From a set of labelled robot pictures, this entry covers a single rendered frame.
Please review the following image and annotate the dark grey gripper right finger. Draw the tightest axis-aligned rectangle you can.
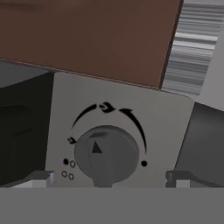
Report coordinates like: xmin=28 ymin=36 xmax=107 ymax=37
xmin=164 ymin=170 xmax=224 ymax=189

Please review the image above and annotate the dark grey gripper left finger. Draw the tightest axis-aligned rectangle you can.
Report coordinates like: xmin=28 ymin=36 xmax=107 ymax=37
xmin=3 ymin=170 xmax=56 ymax=189

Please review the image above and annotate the black stove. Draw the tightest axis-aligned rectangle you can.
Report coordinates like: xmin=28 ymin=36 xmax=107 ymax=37
xmin=0 ymin=59 xmax=224 ymax=189

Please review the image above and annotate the grey stove knob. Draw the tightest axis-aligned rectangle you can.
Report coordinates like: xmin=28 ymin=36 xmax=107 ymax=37
xmin=73 ymin=125 xmax=140 ymax=189

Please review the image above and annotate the grey stove control panel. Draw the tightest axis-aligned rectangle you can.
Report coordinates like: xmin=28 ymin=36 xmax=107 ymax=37
xmin=44 ymin=71 xmax=196 ymax=189

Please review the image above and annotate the brown wooden cupboard door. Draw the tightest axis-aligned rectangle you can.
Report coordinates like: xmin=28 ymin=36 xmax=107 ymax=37
xmin=0 ymin=0 xmax=184 ymax=89

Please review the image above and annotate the brushed steel cupboard handle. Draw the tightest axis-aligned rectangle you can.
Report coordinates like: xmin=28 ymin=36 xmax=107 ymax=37
xmin=161 ymin=0 xmax=224 ymax=96

